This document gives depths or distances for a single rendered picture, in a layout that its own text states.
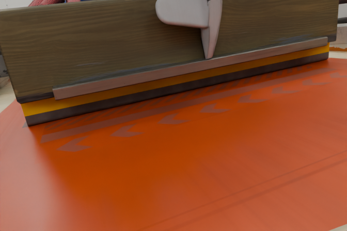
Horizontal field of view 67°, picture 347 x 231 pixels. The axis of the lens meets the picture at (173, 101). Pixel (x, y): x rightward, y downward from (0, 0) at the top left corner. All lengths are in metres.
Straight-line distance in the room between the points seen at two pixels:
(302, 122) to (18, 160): 0.18
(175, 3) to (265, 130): 0.13
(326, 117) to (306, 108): 0.02
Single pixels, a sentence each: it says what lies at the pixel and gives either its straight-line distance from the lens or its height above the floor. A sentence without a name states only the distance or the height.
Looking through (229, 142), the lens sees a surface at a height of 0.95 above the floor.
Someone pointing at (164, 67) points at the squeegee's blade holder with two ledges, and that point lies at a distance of 0.24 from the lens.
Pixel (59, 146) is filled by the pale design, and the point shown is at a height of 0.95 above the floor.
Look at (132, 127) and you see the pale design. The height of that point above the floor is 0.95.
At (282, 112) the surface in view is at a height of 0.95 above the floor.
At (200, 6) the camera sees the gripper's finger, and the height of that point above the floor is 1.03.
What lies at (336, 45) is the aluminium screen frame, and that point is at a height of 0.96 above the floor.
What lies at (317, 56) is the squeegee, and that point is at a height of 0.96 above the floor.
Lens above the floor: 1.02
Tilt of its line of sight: 16 degrees down
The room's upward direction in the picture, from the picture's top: 8 degrees counter-clockwise
